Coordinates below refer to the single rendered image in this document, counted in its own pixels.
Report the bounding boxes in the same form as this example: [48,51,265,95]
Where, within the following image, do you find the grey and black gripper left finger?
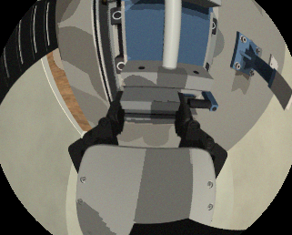
[68,91,125,174]

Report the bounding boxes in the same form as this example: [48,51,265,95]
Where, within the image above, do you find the grey flat bar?
[177,89,202,95]

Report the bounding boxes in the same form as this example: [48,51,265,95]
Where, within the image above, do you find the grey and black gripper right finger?
[175,93,227,178]

